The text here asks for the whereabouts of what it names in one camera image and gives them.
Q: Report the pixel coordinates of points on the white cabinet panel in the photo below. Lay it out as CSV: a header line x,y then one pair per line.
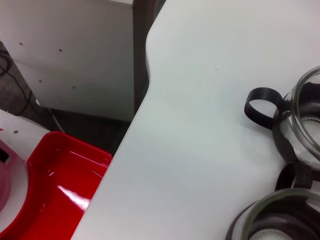
x,y
75,50

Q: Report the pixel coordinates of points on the red plastic tray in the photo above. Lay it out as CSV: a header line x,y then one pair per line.
x,y
62,180

